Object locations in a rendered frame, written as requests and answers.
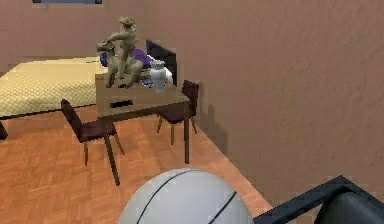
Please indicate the white basketball with black lines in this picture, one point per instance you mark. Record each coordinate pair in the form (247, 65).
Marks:
(186, 200)

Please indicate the dark maroon chair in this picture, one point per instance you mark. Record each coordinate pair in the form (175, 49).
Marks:
(181, 110)
(90, 128)

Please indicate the white vase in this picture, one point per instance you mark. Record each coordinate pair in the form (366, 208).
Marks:
(158, 76)

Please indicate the brown wooden table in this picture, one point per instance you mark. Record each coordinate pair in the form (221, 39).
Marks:
(140, 100)

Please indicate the dark blue book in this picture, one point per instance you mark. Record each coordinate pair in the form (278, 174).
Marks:
(146, 81)

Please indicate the black remote control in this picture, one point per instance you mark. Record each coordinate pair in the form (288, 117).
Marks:
(121, 104)

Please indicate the purple pillow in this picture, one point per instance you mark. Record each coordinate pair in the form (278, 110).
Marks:
(141, 57)

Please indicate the tan horse rider statue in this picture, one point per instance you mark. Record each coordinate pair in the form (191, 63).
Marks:
(122, 55)

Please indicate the bed with yellow cover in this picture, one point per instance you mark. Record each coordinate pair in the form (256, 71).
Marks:
(43, 85)

